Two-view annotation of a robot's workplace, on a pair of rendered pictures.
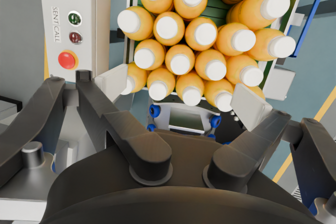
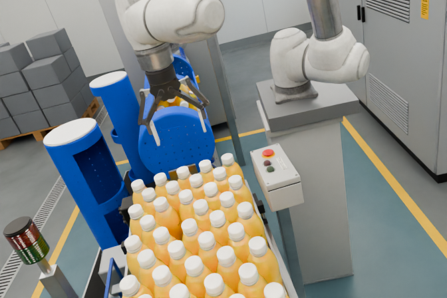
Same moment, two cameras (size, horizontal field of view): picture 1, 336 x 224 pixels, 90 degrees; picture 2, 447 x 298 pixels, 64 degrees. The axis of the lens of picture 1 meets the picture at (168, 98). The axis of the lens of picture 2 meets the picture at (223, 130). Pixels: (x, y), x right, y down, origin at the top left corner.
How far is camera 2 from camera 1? 0.90 m
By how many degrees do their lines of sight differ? 42
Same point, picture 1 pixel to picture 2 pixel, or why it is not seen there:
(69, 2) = (276, 174)
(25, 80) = not seen: outside the picture
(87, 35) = (260, 167)
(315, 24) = not seen: outside the picture
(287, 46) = (133, 209)
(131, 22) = (231, 179)
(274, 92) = (114, 251)
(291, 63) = not seen: outside the picture
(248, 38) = (158, 202)
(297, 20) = (116, 287)
